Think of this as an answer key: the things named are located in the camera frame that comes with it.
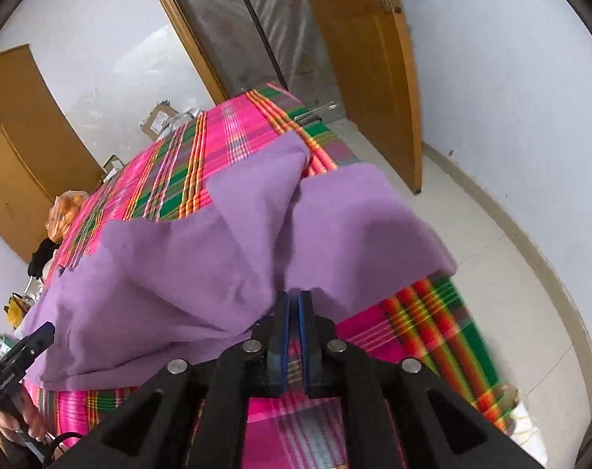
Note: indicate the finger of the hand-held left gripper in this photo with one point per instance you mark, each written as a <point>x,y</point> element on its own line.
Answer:
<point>39,337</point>

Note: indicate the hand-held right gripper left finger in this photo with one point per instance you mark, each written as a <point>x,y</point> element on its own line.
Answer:
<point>282,347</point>

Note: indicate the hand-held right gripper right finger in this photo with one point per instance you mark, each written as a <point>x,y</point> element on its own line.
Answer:
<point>306,347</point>

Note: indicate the purple sweater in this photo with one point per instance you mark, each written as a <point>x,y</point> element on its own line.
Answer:
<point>203,264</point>

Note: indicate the person's left hand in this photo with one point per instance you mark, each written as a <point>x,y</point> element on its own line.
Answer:
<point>32,415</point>

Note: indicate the yellow bag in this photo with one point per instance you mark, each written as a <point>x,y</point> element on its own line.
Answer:
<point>17,310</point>

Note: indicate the black cloth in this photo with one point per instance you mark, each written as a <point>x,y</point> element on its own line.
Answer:
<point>42,254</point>

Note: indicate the plastic bag of oranges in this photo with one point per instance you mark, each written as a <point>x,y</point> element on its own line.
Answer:
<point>64,212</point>

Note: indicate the wooden wardrobe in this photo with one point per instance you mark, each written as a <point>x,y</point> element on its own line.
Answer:
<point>27,156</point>

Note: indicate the white carton box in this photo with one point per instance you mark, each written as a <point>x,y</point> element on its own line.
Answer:
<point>112,165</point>

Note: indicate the pink green plaid bed sheet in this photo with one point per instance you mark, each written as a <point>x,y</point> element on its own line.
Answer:
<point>227,122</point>

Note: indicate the metal clip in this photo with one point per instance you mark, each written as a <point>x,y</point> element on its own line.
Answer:
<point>315,111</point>

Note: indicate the cardboard parcel box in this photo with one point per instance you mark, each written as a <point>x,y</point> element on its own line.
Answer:
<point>156,119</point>

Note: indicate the silver mailer bags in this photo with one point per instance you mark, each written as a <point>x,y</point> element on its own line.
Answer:
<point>186,118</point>

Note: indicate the wooden door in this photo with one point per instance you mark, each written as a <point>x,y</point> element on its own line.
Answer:
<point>364,58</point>

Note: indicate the grey plastic zip curtain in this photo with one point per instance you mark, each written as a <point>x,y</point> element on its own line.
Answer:
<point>237,24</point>

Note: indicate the wooden door frame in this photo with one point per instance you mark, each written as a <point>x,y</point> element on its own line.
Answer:
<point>178,19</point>

